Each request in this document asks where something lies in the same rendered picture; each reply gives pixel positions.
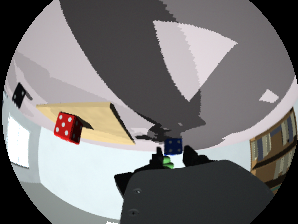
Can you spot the tan square mat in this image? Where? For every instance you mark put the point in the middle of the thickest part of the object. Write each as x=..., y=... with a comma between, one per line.
x=100, y=120

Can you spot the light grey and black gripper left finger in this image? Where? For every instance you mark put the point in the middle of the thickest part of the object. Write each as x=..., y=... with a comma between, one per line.
x=121, y=180

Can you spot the red die with white pips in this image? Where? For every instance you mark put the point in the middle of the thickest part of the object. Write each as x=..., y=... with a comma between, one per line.
x=68, y=127

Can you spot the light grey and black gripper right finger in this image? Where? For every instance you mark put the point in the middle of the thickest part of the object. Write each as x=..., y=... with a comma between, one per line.
x=191, y=157

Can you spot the blue die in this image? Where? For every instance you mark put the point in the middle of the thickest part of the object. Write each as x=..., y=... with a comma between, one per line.
x=173, y=146

